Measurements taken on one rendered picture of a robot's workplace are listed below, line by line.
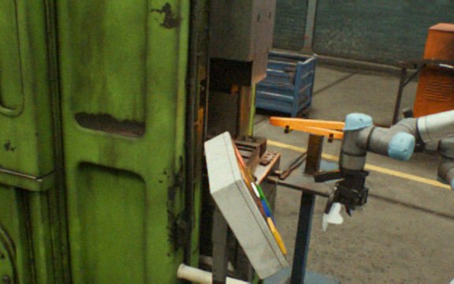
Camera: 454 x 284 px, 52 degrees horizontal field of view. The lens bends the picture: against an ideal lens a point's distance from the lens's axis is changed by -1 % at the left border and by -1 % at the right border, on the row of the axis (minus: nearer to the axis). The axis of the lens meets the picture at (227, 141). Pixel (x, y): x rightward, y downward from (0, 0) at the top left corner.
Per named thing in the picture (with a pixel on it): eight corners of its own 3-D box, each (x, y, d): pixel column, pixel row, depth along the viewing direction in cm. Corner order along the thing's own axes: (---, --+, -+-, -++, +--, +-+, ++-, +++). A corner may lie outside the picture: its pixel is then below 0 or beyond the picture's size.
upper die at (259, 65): (266, 76, 183) (268, 52, 179) (251, 87, 165) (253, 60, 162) (169, 64, 195) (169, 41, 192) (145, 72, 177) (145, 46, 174)
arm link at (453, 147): (469, 159, 165) (474, 137, 162) (436, 155, 168) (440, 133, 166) (467, 152, 172) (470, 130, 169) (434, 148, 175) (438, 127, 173)
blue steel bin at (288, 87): (312, 108, 628) (319, 54, 603) (294, 123, 559) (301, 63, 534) (231, 94, 673) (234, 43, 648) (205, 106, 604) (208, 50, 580)
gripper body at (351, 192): (352, 213, 135) (359, 174, 131) (328, 202, 141) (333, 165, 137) (366, 205, 140) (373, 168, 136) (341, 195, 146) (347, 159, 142)
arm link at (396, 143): (422, 128, 129) (383, 120, 135) (409, 138, 121) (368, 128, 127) (416, 155, 132) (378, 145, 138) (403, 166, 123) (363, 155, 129)
